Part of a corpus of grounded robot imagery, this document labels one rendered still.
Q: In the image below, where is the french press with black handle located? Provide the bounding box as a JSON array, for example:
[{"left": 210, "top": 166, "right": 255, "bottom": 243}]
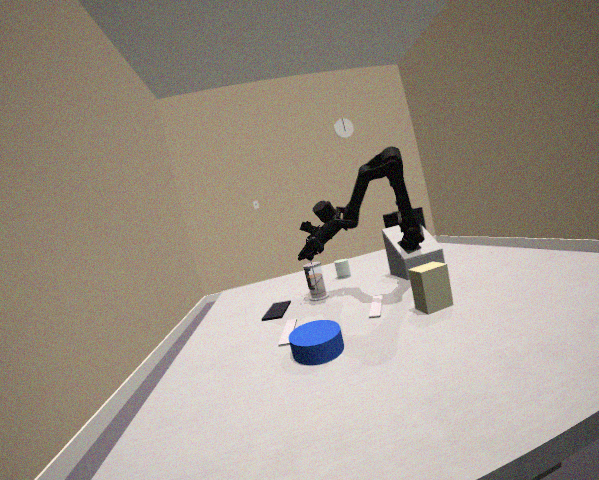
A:
[{"left": 303, "top": 256, "right": 329, "bottom": 302}]

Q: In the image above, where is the blue cylinder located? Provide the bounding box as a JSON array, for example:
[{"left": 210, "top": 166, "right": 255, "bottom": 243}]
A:
[{"left": 288, "top": 320, "right": 344, "bottom": 365}]

